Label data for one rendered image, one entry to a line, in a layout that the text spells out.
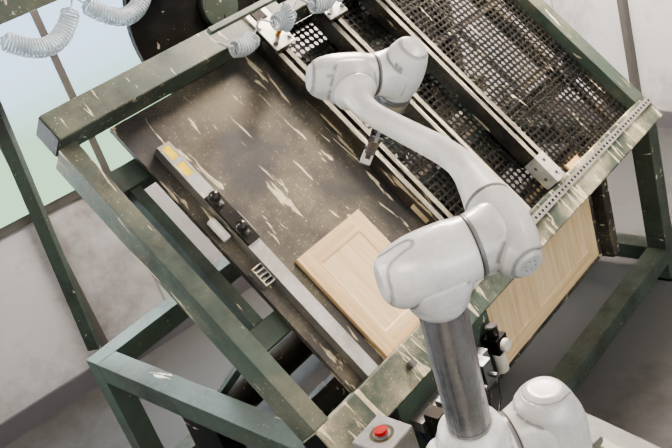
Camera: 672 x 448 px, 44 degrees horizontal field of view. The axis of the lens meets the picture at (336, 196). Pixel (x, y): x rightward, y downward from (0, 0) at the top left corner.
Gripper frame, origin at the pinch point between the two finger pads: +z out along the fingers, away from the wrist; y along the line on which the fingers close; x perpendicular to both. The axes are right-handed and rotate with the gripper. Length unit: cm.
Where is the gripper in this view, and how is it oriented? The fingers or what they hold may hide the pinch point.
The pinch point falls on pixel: (368, 154)
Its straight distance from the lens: 227.3
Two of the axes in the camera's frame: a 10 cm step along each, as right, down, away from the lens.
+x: -9.5, -3.2, -0.4
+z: -2.2, 5.7, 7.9
